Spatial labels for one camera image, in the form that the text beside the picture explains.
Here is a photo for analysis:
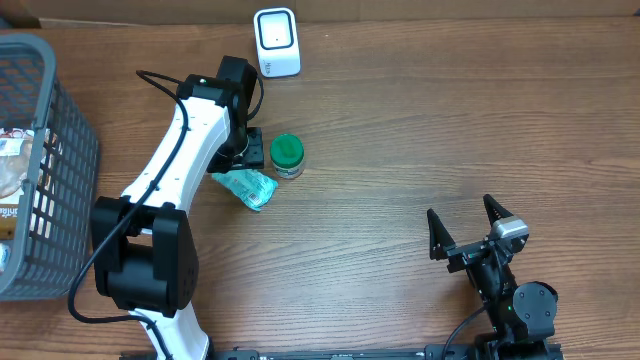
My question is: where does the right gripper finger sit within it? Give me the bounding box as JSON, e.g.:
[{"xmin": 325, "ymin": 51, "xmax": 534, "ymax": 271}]
[
  {"xmin": 427, "ymin": 209, "xmax": 456, "ymax": 260},
  {"xmin": 483, "ymin": 194, "xmax": 513, "ymax": 225}
]

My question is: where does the teal snack packet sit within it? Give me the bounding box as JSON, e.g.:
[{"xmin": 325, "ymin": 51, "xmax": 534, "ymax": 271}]
[{"xmin": 211, "ymin": 169, "xmax": 278, "ymax": 212}]

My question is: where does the green lid jar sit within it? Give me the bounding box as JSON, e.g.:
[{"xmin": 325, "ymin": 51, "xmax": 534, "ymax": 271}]
[{"xmin": 270, "ymin": 134, "xmax": 305, "ymax": 179}]

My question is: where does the brown white snack bag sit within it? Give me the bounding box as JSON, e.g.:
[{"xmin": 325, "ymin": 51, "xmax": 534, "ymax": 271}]
[{"xmin": 1, "ymin": 128, "xmax": 55, "ymax": 241}]

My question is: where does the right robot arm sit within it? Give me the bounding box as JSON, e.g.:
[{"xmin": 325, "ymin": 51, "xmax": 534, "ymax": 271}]
[{"xmin": 424, "ymin": 194, "xmax": 563, "ymax": 360}]

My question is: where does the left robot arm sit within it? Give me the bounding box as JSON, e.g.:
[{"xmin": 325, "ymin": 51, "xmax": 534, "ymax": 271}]
[{"xmin": 86, "ymin": 56, "xmax": 265, "ymax": 359}]

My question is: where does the white barcode scanner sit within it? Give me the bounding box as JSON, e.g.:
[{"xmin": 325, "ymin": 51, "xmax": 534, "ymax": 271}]
[{"xmin": 253, "ymin": 7, "xmax": 301, "ymax": 78}]

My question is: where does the grey plastic shopping basket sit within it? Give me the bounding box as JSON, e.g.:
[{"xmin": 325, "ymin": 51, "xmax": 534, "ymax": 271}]
[{"xmin": 1, "ymin": 34, "xmax": 100, "ymax": 302}]

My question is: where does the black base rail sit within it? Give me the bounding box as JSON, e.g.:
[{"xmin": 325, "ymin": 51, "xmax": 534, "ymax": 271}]
[{"xmin": 119, "ymin": 343, "xmax": 566, "ymax": 360}]

